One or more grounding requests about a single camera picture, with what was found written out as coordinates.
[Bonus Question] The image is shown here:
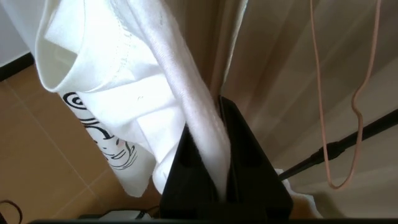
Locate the pink clothes hanger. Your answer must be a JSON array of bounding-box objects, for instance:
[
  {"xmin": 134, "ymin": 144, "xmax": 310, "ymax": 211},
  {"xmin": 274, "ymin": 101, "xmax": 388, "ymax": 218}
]
[{"xmin": 309, "ymin": 0, "xmax": 382, "ymax": 190}]

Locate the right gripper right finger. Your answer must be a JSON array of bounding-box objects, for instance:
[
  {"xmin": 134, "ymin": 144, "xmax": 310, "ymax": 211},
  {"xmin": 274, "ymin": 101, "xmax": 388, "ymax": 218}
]
[{"xmin": 218, "ymin": 95, "xmax": 294, "ymax": 218}]

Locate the black clothes rack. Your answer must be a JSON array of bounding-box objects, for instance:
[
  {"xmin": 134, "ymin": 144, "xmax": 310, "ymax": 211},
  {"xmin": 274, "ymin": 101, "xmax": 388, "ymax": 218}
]
[{"xmin": 277, "ymin": 108, "xmax": 398, "ymax": 182}]

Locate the black cable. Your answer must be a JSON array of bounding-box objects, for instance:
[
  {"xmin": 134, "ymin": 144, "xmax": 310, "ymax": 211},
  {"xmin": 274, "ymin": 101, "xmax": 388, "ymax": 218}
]
[{"xmin": 0, "ymin": 199, "xmax": 24, "ymax": 224}]

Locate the white printed shirt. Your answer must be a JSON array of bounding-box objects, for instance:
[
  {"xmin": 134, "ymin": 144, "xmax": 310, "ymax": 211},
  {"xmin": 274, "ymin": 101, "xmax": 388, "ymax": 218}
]
[{"xmin": 0, "ymin": 0, "xmax": 233, "ymax": 200}]

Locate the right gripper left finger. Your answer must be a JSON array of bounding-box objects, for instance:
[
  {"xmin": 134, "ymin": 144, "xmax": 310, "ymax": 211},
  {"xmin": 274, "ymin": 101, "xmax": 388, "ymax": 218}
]
[{"xmin": 160, "ymin": 124, "xmax": 225, "ymax": 218}]

